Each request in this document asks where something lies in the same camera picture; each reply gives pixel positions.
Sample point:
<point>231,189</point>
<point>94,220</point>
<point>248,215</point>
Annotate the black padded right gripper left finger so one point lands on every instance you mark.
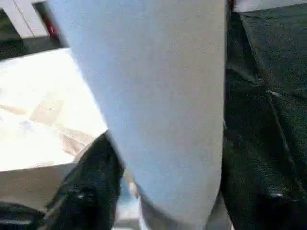
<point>88,191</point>

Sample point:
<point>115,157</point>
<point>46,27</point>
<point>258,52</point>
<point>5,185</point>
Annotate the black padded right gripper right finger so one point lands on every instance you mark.
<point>273,208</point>

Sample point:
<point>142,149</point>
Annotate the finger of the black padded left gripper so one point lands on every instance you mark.
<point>17,216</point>

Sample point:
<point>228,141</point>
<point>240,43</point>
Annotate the white plastic table top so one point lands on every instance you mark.
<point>38,105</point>

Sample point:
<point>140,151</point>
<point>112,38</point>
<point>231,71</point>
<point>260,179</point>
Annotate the white plastic table leg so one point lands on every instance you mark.
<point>153,96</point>

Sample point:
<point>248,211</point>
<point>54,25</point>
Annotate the black work mat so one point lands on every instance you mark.
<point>268,96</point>

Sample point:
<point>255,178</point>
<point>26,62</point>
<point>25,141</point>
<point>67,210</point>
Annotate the white cabinet with glass doors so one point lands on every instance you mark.
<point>24,17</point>

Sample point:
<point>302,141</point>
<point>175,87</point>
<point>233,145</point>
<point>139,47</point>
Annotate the white plastic bag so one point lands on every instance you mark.
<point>268,4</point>

